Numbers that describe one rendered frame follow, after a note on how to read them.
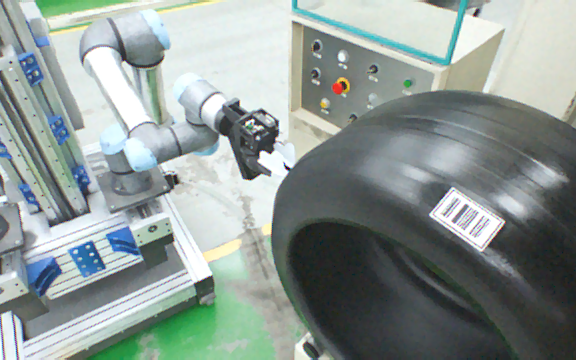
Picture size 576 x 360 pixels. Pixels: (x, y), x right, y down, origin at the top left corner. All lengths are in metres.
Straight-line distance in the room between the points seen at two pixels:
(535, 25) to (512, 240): 0.38
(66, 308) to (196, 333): 0.56
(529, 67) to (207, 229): 1.92
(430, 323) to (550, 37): 0.62
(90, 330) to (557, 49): 1.75
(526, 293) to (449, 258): 0.08
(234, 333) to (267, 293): 0.25
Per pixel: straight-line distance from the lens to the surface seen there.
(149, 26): 1.22
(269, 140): 0.82
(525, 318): 0.49
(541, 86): 0.76
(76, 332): 1.91
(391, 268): 1.01
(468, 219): 0.46
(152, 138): 0.95
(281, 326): 1.99
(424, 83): 1.23
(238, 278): 2.13
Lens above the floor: 1.76
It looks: 43 degrees down
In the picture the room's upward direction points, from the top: straight up
